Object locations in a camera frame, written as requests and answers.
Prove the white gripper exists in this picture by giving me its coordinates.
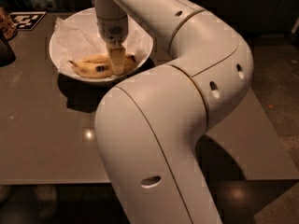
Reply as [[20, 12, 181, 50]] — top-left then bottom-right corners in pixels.
[[96, 15, 129, 76]]

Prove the yellow banana with sticker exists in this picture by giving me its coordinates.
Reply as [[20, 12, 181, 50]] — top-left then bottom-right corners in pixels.
[[69, 54, 136, 78]]

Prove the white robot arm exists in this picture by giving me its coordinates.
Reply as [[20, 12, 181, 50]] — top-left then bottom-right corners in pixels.
[[94, 0, 253, 224]]

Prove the yellow banana behind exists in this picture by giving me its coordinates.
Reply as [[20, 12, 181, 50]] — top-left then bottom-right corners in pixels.
[[82, 54, 109, 63]]

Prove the white bowl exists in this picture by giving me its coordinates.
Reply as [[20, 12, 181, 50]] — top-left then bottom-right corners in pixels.
[[50, 7, 153, 85]]

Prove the white paper liner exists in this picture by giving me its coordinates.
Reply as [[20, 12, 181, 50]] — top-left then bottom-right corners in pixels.
[[50, 15, 152, 82]]

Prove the black white marker tag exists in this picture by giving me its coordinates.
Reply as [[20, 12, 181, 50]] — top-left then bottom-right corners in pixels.
[[9, 11, 46, 31]]

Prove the dark object at left edge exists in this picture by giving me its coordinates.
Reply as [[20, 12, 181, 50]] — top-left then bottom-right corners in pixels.
[[0, 39, 16, 66]]

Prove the brown patterned jar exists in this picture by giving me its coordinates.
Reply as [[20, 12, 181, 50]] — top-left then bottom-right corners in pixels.
[[0, 7, 17, 40]]

